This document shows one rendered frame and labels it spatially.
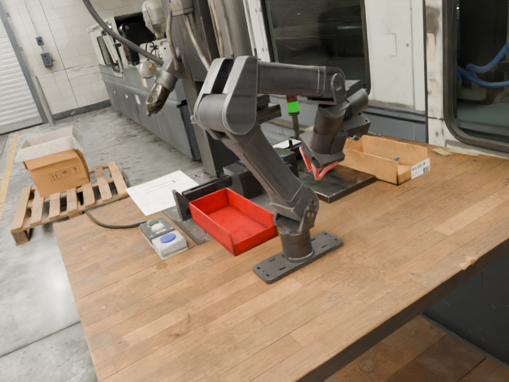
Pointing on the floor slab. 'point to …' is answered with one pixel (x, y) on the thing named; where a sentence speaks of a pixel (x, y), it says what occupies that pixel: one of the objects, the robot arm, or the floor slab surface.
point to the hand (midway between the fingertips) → (314, 172)
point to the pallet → (35, 203)
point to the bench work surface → (298, 289)
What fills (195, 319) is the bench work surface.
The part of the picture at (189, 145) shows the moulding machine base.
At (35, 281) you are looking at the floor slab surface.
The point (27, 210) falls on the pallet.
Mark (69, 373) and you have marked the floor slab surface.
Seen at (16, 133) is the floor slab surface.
